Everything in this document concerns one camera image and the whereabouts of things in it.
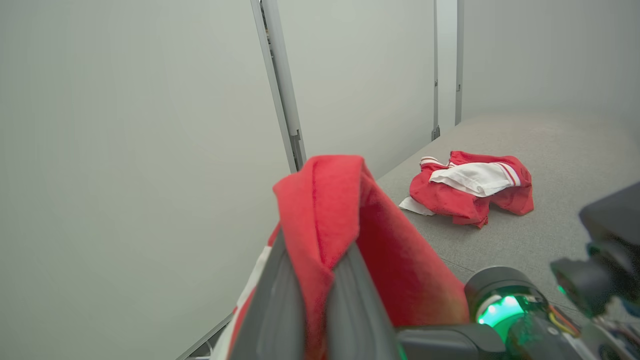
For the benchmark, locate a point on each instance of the wide white partition panel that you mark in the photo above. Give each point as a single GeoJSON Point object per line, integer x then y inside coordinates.
{"type": "Point", "coordinates": [125, 150]}

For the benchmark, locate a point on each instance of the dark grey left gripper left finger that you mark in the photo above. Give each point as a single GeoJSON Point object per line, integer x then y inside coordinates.
{"type": "Point", "coordinates": [275, 320]}

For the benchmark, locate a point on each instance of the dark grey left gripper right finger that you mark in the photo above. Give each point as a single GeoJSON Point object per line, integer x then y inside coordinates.
{"type": "Point", "coordinates": [357, 320]}

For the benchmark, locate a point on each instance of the grey fabric sofa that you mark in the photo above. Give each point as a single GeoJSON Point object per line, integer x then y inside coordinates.
{"type": "Point", "coordinates": [565, 165]}

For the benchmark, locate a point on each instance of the red white striped garment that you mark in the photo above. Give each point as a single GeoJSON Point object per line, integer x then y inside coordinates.
{"type": "Point", "coordinates": [450, 200]}
{"type": "Point", "coordinates": [330, 210]}

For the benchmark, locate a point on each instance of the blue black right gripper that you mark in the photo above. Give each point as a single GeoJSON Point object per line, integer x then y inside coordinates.
{"type": "Point", "coordinates": [520, 320]}

